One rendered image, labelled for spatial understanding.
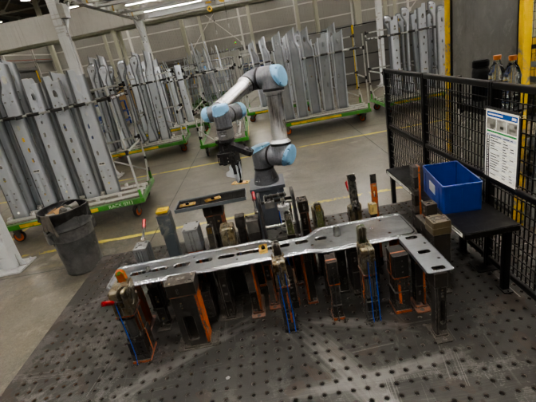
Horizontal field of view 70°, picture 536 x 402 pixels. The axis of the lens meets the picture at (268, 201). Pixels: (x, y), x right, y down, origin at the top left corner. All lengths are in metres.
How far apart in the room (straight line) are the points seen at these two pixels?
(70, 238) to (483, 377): 3.75
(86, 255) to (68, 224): 0.40
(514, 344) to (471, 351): 0.15
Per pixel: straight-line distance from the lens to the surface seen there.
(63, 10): 8.08
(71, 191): 6.14
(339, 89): 8.90
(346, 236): 1.76
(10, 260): 5.34
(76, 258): 4.47
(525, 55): 3.46
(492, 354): 1.66
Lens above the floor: 1.83
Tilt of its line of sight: 21 degrees down
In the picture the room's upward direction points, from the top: 11 degrees counter-clockwise
